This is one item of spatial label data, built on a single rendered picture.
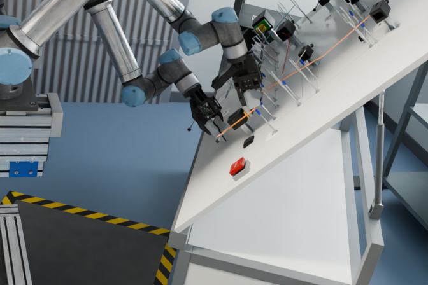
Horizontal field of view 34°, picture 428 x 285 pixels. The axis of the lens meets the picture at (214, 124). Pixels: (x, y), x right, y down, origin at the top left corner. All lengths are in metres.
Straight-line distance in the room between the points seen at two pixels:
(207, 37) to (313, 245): 0.80
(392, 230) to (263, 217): 1.82
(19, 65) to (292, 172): 1.27
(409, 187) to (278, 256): 2.12
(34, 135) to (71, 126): 2.18
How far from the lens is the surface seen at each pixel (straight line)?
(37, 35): 1.98
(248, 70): 2.23
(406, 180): 4.41
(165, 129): 4.56
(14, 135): 2.25
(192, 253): 2.25
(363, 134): 2.82
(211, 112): 2.34
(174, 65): 2.37
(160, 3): 2.19
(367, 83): 2.01
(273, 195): 2.63
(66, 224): 3.59
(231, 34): 2.17
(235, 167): 2.10
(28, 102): 2.17
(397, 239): 4.16
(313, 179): 2.80
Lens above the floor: 2.18
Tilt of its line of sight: 27 degrees down
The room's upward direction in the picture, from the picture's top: 13 degrees clockwise
